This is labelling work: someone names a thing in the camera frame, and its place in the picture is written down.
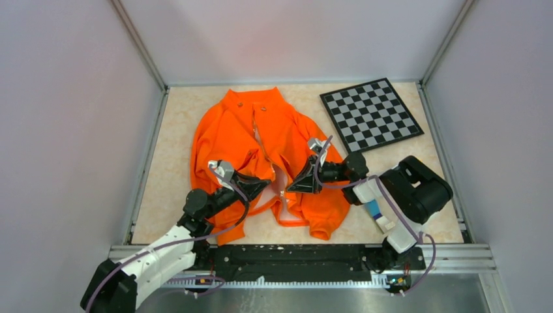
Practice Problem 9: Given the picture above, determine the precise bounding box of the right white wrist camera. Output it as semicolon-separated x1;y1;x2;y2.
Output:
307;138;331;165

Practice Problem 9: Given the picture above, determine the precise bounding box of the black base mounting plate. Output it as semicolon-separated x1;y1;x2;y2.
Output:
191;244;426;283

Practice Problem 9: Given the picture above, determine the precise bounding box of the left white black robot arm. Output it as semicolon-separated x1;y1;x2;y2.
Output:
80;171;271;312

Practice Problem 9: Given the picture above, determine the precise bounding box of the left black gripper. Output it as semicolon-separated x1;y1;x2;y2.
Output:
203;169;271;219

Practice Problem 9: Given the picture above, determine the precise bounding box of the blue and white box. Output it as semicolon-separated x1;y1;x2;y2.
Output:
365;200;395;233

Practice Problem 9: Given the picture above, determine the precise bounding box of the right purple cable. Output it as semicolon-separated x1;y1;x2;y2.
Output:
313;135;437;297

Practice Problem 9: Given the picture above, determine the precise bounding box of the orange zip-up jacket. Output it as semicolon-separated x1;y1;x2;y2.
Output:
190;88;350;240

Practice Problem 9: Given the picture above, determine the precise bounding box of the aluminium frame rail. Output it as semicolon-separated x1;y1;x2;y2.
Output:
108;241;497;299

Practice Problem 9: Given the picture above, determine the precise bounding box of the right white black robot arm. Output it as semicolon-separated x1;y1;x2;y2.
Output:
288;152;453;269

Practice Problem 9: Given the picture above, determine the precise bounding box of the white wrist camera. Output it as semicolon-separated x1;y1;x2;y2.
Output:
208;160;235;190
307;138;331;165

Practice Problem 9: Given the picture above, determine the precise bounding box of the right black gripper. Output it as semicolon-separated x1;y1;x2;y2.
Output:
286;155;351;195

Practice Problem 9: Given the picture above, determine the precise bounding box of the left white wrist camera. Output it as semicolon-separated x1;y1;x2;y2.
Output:
208;160;235;190

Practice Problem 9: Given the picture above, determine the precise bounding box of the black and grey checkerboard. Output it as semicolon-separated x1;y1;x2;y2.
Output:
320;78;425;153

